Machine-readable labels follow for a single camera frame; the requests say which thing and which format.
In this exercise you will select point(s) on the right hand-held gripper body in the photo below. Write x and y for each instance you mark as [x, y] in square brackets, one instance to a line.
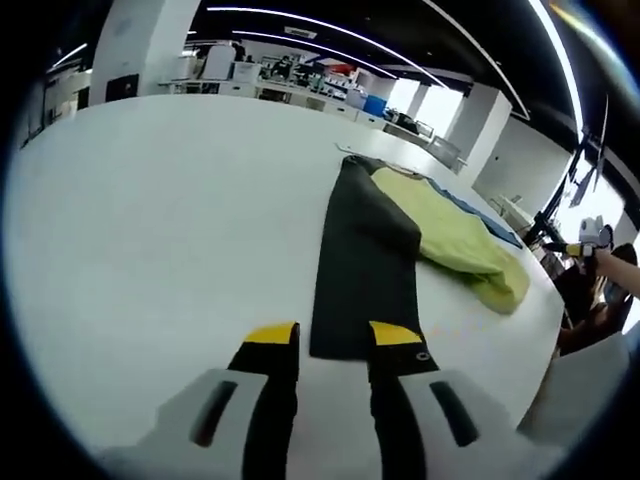
[595, 235]

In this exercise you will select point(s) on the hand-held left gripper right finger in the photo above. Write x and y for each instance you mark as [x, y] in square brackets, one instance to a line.
[400, 400]

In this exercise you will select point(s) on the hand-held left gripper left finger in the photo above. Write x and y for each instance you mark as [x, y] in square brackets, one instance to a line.
[270, 390]

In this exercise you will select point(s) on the grey mesh chair back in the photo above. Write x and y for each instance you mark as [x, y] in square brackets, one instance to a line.
[580, 385]

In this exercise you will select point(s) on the grey office chair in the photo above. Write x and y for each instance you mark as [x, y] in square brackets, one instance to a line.
[445, 148]

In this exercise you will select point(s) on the blue storage bin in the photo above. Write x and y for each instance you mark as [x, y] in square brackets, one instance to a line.
[375, 106]

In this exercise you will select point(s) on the white cabinet counter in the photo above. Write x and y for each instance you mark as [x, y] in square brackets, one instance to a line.
[320, 102]

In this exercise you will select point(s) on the white storage tub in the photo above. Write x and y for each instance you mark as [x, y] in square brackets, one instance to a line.
[246, 72]

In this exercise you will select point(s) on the white board stand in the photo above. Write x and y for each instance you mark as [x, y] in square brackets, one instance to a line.
[218, 62]

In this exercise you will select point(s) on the black square box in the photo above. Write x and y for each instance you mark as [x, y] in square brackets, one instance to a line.
[122, 88]

